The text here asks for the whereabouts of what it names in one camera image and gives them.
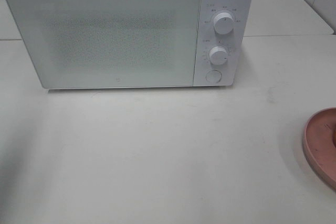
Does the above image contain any round white door button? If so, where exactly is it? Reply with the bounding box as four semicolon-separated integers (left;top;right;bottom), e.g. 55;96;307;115
206;70;222;83

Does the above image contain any white timer knob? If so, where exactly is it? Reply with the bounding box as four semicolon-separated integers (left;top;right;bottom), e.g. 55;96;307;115
209;46;228;66

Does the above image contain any pink round plate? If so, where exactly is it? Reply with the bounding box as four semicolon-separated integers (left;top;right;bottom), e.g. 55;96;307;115
302;108;335;190

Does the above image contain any white microwave door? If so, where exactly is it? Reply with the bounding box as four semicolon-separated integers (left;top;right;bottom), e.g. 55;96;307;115
7;0;200;89

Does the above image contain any burger with lettuce and tomato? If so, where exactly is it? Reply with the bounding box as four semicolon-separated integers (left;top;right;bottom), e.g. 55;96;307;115
332;128;336;148

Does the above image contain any white upper power knob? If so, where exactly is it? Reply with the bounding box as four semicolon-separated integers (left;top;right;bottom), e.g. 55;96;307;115
213;10;234;35

